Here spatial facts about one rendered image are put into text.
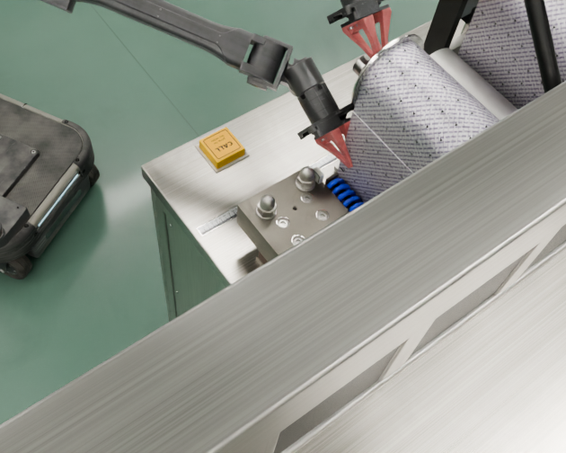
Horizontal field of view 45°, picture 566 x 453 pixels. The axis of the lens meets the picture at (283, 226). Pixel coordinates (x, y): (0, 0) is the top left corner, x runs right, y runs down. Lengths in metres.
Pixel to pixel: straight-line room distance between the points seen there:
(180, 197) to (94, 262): 1.02
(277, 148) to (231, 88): 1.34
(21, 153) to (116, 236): 0.41
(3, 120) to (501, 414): 2.03
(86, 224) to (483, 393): 1.91
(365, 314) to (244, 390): 0.09
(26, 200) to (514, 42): 1.54
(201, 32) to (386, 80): 0.33
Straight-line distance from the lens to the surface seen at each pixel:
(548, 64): 0.61
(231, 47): 1.20
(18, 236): 2.16
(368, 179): 1.19
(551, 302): 0.74
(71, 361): 2.21
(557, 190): 0.53
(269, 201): 1.16
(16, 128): 2.41
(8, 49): 3.01
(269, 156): 1.43
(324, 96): 1.19
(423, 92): 1.04
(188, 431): 0.40
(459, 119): 1.02
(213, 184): 1.38
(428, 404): 0.65
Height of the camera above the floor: 2.04
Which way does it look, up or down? 58 degrees down
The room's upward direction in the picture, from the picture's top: 10 degrees clockwise
